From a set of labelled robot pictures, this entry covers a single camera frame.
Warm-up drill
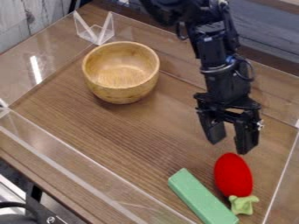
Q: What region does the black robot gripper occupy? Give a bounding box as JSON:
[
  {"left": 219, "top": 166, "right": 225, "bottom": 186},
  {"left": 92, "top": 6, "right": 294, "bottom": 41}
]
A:
[{"left": 193, "top": 59, "right": 260, "bottom": 155}]

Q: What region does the red plush strawberry toy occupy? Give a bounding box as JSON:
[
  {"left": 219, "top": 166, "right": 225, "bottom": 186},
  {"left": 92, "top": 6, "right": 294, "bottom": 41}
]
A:
[{"left": 213, "top": 153, "right": 259, "bottom": 215}]

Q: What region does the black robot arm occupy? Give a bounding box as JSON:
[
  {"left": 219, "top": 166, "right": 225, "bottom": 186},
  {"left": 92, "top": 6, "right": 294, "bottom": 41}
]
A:
[{"left": 140, "top": 0, "right": 263, "bottom": 155}]

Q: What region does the green rectangular block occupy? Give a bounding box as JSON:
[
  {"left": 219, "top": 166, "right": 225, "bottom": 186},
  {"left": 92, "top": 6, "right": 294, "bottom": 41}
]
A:
[{"left": 168, "top": 168, "right": 239, "bottom": 224}]

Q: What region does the light wooden bowl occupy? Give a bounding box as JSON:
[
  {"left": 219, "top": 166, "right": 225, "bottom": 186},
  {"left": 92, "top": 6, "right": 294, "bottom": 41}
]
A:
[{"left": 81, "top": 41, "right": 160, "bottom": 104}]

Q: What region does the black table leg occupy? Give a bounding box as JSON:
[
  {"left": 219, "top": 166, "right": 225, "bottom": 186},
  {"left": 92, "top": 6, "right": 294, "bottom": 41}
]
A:
[{"left": 31, "top": 185, "right": 43, "bottom": 202}]

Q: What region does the clear acrylic corner bracket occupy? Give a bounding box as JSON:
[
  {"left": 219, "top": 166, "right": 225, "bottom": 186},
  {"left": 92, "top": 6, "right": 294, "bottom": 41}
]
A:
[{"left": 72, "top": 11, "right": 115, "bottom": 46}]

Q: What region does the clear acrylic front wall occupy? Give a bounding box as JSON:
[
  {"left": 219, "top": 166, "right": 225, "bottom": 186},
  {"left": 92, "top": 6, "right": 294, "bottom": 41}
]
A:
[{"left": 0, "top": 108, "right": 196, "bottom": 224}]

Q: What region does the black device with cable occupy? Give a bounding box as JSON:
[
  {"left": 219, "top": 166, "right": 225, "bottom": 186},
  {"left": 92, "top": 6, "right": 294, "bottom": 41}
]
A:
[{"left": 0, "top": 199, "right": 69, "bottom": 224}]

